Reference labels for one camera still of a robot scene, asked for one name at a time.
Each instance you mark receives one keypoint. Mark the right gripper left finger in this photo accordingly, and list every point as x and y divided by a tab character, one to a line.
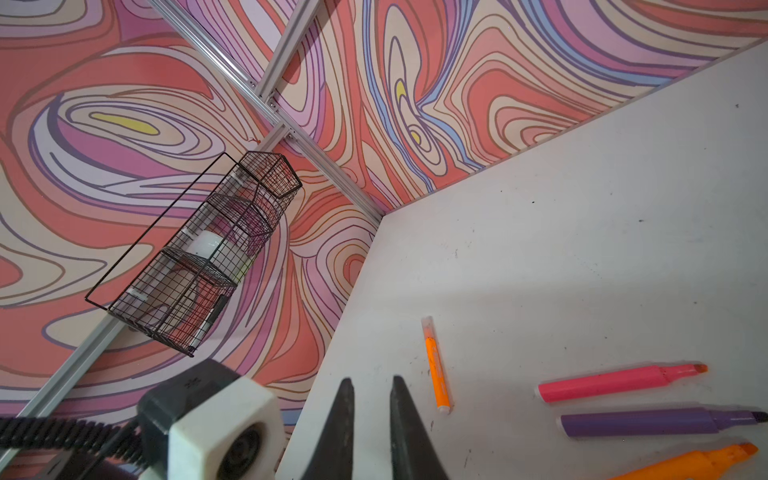
332	458

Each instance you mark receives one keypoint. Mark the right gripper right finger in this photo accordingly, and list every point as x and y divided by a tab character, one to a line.
413	456

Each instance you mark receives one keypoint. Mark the orange highlighter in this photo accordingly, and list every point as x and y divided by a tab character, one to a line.
441	390

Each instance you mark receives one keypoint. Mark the orange thin marker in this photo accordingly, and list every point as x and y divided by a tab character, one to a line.
695	465

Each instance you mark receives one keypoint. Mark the pink marker upper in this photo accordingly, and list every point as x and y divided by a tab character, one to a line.
641	378

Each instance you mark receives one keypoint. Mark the black marker in basket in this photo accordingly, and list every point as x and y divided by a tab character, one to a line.
208	322

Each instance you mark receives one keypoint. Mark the white tape roll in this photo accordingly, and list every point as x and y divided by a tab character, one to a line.
206	245

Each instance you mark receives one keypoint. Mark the purple marker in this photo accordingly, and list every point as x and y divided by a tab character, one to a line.
689	421

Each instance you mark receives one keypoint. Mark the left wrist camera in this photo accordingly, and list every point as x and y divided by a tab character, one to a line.
209	422

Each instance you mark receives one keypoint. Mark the black wire basket left wall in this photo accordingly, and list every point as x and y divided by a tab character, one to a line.
178	296

